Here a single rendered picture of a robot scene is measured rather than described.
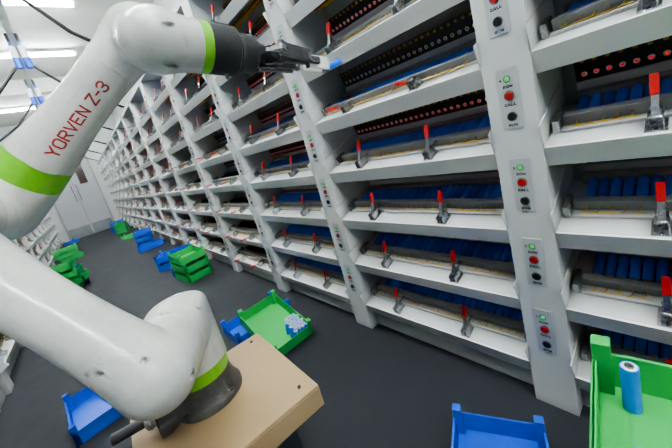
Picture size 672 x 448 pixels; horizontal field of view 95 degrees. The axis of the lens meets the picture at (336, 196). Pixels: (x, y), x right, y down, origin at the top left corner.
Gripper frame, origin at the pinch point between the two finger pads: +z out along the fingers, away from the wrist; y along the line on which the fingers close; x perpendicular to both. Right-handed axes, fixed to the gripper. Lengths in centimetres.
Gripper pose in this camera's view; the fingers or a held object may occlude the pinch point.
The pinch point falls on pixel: (314, 63)
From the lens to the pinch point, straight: 82.1
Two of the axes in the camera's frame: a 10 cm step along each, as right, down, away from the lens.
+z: 7.4, -1.6, 6.5
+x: 1.4, 9.9, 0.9
